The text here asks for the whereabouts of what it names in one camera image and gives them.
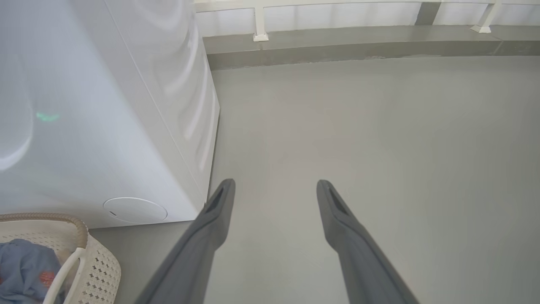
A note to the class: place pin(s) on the cream perforated laundry basket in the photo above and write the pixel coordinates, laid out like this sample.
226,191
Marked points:
99,270

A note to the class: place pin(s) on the round drain filter cover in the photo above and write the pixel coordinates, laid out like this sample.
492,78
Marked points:
135,210

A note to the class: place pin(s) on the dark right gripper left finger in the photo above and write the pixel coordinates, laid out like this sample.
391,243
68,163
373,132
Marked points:
194,257

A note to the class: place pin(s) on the blue cartoon print garment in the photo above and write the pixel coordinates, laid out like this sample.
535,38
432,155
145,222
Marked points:
21,266

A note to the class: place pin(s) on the white washing machine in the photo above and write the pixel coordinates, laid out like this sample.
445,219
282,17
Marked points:
84,126

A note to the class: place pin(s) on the white metal railing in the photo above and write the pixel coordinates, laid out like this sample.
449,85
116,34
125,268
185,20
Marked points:
259,21

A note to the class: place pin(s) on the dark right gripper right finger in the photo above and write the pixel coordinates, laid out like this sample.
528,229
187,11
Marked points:
363,266

